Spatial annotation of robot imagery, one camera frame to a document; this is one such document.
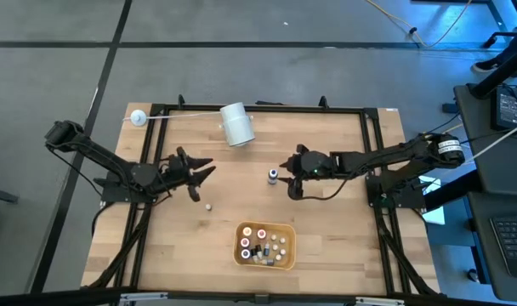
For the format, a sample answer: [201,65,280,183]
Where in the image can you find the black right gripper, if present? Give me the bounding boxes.
[278,143,336,201]

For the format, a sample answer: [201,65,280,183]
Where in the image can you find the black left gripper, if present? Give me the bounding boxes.
[158,146,218,203]

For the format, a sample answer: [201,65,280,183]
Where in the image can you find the white cylindrical cup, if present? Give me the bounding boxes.
[219,101,257,148]

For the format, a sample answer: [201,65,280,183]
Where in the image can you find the yellow plastic bin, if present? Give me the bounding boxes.
[233,220,298,271]

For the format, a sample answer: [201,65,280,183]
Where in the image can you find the white round puck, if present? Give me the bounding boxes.
[130,109,149,128]

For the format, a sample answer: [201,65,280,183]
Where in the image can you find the white paper sheet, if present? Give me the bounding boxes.
[420,176,447,226]

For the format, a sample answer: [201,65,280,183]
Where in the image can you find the black desk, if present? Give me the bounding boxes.
[452,82,517,303]

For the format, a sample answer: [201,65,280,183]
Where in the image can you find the black power adapter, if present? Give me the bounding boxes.
[491,86,517,131]

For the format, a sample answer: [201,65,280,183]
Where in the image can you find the person's shoe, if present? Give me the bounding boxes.
[472,57,517,79]

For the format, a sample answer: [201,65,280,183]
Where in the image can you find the black diagonal pole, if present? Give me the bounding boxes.
[470,25,517,99]

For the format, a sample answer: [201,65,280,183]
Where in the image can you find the black keyboard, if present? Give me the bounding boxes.
[489,215,517,281]

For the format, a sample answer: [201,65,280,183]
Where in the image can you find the black chair base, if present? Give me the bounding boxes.
[481,0,517,48]

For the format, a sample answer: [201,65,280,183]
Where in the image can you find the right gripper's black cable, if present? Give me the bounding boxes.
[298,167,364,201]

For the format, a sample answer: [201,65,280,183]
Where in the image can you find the white lamp cable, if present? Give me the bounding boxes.
[122,111,223,122]

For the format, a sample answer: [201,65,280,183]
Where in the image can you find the black aluminium table frame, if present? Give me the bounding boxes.
[82,93,441,298]

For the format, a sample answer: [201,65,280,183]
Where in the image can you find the black cable bundle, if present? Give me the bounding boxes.
[375,207,438,297]
[90,201,153,290]

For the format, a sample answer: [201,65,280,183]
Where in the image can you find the silver metal bracket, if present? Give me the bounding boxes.
[118,291,169,303]
[355,296,406,306]

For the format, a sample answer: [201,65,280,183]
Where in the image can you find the yellow floor cable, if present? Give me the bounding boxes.
[364,0,474,48]

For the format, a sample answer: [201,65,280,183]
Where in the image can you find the black camera rail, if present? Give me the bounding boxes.
[0,287,517,306]

